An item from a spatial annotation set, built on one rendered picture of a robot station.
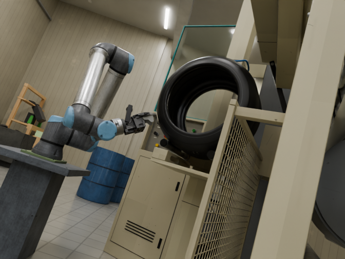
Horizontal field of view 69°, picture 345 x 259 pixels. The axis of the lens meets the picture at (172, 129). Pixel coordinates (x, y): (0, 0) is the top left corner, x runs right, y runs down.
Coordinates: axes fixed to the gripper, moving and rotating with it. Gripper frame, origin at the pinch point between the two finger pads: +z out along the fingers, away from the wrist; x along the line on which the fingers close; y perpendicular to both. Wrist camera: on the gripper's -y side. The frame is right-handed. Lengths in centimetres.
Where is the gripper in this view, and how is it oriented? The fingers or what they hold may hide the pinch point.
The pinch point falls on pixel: (153, 114)
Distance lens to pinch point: 144.0
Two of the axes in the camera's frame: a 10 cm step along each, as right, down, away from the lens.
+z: 8.6, -2.4, 4.4
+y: 4.0, 8.7, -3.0
